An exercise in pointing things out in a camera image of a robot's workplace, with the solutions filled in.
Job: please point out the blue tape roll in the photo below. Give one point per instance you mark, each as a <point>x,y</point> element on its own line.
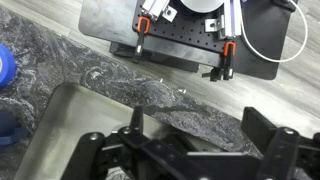
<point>7,66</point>

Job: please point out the orange black clamp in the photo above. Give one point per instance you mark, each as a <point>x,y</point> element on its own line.
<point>226,71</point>
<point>142,29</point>

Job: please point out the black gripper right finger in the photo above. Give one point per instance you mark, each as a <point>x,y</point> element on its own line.
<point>284,149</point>

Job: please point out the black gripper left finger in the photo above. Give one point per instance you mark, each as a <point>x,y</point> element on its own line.
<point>140,157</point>

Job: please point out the black perforated mounting board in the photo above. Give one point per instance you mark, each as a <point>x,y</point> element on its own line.
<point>204,24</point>

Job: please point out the left orange black clamp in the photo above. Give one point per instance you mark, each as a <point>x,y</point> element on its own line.
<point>142,29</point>

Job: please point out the right orange black clamp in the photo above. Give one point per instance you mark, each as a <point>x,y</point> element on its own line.
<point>226,71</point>

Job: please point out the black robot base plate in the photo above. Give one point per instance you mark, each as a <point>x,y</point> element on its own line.
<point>265,23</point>

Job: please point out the stainless steel sink basin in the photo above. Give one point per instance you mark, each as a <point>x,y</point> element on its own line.
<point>213,142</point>

